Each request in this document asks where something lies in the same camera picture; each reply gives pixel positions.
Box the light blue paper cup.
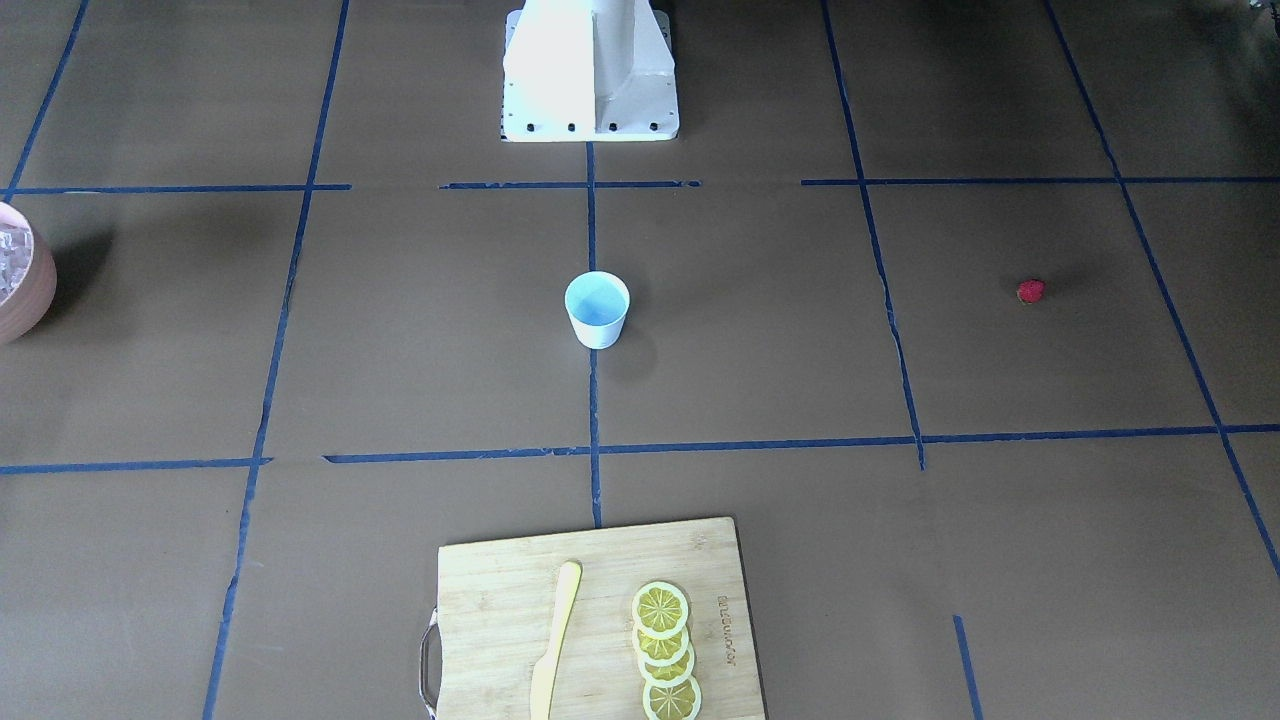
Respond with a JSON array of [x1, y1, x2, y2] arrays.
[[564, 272, 631, 350]]

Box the pink bowl of ice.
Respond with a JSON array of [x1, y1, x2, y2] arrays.
[[1, 202, 58, 345]]

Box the yellow plastic knife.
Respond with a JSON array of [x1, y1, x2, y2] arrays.
[[527, 560, 582, 719]]

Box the bamboo cutting board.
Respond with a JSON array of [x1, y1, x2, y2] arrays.
[[419, 518, 765, 719]]

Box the red strawberry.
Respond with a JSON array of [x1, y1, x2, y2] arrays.
[[1016, 278, 1047, 304]]

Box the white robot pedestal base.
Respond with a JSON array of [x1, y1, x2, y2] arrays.
[[500, 1, 680, 143]]

